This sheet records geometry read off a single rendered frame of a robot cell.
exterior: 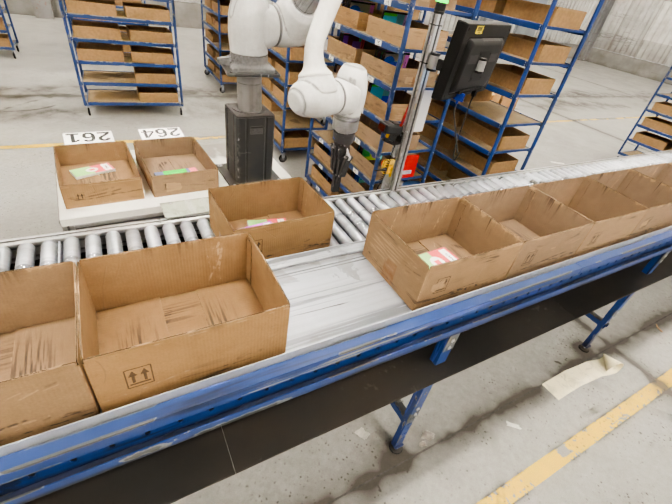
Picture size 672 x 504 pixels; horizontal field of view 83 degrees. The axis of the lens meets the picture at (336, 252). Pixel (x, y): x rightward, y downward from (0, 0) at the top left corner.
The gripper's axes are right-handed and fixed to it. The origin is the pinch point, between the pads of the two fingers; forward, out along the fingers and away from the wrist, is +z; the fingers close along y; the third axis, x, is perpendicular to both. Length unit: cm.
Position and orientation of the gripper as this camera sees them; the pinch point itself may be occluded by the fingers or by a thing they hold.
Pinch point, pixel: (335, 182)
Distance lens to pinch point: 146.4
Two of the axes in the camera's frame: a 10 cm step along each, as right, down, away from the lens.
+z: -1.4, 7.9, 6.0
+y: -4.8, -5.8, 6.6
